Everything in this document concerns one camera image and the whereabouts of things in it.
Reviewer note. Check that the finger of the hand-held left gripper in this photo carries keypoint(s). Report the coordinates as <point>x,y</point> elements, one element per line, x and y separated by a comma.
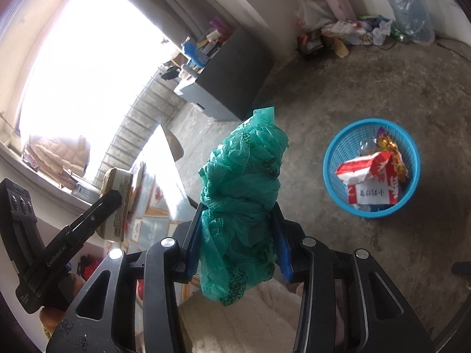
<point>95,217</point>

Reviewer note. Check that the blue plastic basket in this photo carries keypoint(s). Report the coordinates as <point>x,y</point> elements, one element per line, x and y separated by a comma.
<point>333,165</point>

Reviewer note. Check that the large clear water jug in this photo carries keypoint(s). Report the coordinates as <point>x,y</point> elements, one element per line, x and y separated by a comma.
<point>408,11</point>

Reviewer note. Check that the white plastic bag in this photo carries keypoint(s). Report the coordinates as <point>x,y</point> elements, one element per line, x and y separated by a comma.
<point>312,13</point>

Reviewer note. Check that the green plastic bag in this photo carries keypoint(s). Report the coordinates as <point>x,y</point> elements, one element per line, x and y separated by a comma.
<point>239,191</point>

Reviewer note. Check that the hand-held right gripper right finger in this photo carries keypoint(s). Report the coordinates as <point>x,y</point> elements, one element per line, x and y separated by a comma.
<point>281,253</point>

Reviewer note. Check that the purple bottle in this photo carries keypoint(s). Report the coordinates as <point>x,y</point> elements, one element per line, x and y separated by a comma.
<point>217,24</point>

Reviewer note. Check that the white cylindrical bottle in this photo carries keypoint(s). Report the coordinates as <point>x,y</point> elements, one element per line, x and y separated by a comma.
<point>187,69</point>

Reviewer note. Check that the gold snack wrapper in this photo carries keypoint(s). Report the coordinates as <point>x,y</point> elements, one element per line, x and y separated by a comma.
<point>393,154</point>

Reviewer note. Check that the yellow food box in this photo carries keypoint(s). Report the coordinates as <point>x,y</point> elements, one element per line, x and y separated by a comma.
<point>119,220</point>

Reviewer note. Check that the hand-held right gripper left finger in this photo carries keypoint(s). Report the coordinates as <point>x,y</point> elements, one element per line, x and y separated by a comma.
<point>193,239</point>

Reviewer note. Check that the fruit print tablecloth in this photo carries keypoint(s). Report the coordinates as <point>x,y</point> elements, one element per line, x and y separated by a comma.
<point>154,206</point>

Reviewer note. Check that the pile of bags and wrappers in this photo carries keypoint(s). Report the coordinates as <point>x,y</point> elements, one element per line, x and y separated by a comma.
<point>349,31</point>

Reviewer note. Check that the person's left hand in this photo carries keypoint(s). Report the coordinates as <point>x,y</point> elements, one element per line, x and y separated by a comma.
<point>51,318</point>

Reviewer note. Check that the blue detergent bottle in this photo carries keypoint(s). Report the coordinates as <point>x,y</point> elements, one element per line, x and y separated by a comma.
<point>193,52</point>

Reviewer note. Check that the beige quilted coat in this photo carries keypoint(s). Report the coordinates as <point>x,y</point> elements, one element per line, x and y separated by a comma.
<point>55,150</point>

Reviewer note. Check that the grey cabinet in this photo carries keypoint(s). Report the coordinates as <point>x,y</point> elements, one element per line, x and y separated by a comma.
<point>228,81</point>

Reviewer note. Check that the red hanging clothes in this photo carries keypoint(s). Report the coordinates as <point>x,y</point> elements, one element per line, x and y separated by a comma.
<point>90,266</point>

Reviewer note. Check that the white and red candy bag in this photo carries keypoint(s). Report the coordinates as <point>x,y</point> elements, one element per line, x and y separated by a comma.
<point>368,176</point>

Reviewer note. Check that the grey balcony railing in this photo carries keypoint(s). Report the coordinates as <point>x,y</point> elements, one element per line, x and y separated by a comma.
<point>140,117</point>

